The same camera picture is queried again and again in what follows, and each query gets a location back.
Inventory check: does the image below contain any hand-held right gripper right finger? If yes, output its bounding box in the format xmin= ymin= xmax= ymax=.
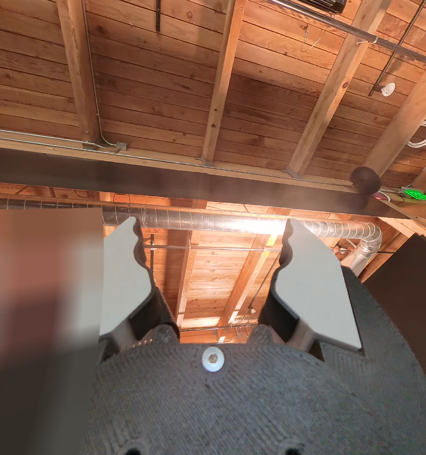
xmin=269 ymin=218 xmax=363 ymax=353

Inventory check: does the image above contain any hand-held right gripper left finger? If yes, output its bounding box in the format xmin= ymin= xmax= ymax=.
xmin=99 ymin=216 xmax=156 ymax=350

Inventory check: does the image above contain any black steel beam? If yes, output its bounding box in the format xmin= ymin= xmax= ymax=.
xmin=0 ymin=145 xmax=423 ymax=223

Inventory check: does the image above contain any green exit sign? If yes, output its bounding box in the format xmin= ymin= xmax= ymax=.
xmin=399 ymin=187 xmax=426 ymax=204

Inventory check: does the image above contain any curved metal conduit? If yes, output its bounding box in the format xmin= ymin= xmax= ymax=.
xmin=81 ymin=0 xmax=118 ymax=147

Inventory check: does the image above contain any black lighting track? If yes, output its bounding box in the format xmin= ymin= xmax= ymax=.
xmin=369 ymin=0 xmax=426 ymax=96

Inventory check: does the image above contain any ceiling sprinkler pipe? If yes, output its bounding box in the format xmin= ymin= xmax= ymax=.
xmin=266 ymin=0 xmax=426 ymax=69

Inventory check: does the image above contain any black ceiling device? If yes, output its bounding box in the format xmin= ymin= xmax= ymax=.
xmin=298 ymin=0 xmax=348 ymax=15

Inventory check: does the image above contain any silver air duct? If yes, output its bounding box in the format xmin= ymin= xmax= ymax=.
xmin=0 ymin=196 xmax=383 ymax=279

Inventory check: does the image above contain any black dome ceiling camera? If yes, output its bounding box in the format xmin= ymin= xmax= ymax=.
xmin=350 ymin=165 xmax=381 ymax=195

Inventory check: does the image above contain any white cable coil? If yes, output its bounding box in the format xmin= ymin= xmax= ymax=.
xmin=407 ymin=121 xmax=426 ymax=148

